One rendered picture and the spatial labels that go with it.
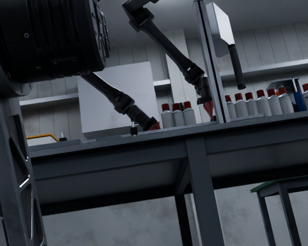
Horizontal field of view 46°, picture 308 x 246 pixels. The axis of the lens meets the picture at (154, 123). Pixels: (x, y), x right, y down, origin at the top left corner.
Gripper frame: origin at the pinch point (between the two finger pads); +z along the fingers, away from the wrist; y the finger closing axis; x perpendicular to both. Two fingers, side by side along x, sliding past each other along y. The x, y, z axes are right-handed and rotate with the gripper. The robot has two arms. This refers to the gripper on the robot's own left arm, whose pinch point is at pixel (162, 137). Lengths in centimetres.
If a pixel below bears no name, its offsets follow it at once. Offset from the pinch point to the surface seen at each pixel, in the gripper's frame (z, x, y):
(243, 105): 16.1, -35.4, -4.1
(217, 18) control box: -18, -53, -18
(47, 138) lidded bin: -134, 42, 249
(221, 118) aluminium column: 14.2, -18.8, -17.7
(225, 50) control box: -7, -49, -8
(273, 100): 24, -47, -4
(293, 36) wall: -19, -307, 307
